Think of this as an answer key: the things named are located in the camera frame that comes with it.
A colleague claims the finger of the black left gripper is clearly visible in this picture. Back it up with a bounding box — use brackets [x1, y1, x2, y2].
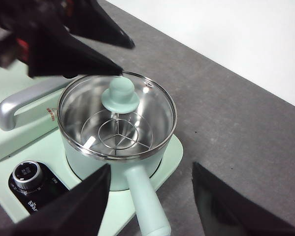
[61, 0, 135, 49]
[26, 14, 124, 79]

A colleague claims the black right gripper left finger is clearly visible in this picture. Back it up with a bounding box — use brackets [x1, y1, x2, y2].
[4, 163, 111, 236]

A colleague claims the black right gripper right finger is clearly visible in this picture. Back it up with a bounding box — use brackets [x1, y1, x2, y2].
[191, 161, 295, 236]

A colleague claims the glass pot lid green knob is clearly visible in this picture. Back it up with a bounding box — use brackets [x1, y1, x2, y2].
[57, 70, 178, 160]

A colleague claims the black control panel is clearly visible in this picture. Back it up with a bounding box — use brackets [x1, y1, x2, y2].
[8, 161, 71, 215]

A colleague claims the silver control knob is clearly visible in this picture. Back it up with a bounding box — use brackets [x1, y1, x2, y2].
[12, 161, 43, 190]

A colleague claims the mint green breakfast maker base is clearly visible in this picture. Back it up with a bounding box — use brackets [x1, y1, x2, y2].
[0, 61, 184, 224]

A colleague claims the mint green griddle cover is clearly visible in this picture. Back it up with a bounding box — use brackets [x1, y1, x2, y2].
[0, 61, 66, 165]

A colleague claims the mint green handled pot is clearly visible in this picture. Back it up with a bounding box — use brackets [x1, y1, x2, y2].
[58, 71, 178, 236]

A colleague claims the silver griddle cover handle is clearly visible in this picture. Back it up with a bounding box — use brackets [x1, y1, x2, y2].
[0, 76, 76, 132]

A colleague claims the steel wire steaming rack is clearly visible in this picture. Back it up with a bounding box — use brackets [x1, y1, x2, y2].
[82, 115, 155, 155]

